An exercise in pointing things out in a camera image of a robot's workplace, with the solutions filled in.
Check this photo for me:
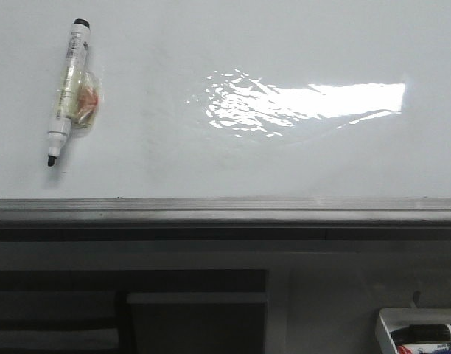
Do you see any white black-tipped whiteboard marker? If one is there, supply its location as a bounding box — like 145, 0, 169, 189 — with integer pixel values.
47, 18, 99, 167

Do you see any white whiteboard surface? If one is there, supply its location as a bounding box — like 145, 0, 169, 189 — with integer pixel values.
0, 1, 451, 199

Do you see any dark cabinet with white edge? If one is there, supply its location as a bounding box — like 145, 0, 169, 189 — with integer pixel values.
127, 292, 267, 353

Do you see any white marker tray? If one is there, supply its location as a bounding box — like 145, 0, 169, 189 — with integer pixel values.
375, 308, 451, 354

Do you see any metal tray hook left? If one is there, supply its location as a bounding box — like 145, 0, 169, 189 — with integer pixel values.
410, 291, 422, 308

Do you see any black marker in tray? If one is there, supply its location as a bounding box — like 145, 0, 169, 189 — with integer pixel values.
391, 324, 451, 344

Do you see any red-capped marker in tray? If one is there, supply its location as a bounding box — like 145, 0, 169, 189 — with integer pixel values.
396, 342, 451, 354

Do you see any grey aluminium whiteboard frame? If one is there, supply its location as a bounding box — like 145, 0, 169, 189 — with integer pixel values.
0, 197, 451, 229

